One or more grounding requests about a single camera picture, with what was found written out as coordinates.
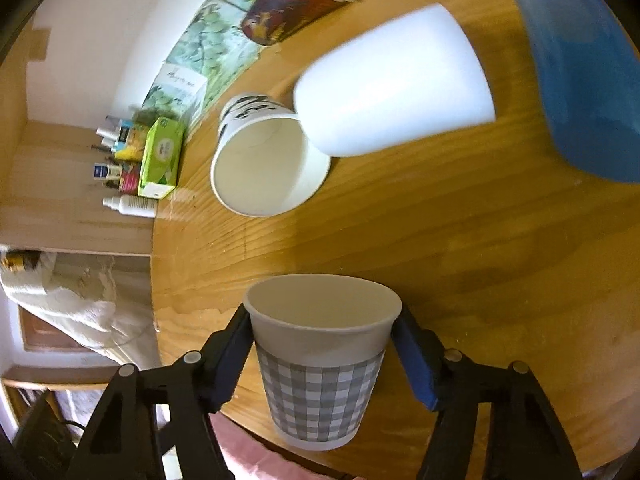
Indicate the plain white cup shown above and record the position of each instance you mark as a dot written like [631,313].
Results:
[395,90]

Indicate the grape printed wall poster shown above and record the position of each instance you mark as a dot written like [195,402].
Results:
[220,35]

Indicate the white crumpled cloth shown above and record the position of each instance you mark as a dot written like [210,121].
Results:
[75,305]

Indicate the grey checked paper cup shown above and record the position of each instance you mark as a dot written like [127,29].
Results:
[320,360]

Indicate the white paper cup black print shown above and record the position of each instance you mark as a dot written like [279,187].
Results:
[265,160]

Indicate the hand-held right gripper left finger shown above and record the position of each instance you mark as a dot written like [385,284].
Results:
[231,355]

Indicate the white printed carton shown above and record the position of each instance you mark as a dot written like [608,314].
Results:
[180,92]

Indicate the small blue label bottle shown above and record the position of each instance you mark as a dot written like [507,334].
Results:
[106,171]

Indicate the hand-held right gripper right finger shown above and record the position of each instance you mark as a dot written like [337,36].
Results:
[417,360]

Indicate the dark floral printed cup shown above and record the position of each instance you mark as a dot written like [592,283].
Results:
[290,5]

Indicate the blue plastic lid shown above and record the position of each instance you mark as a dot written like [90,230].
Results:
[585,70]

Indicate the white spray bottle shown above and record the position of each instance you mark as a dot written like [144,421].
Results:
[132,205]

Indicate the green tea box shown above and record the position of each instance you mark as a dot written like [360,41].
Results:
[160,155]

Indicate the pink small box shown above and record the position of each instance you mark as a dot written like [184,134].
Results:
[129,180]

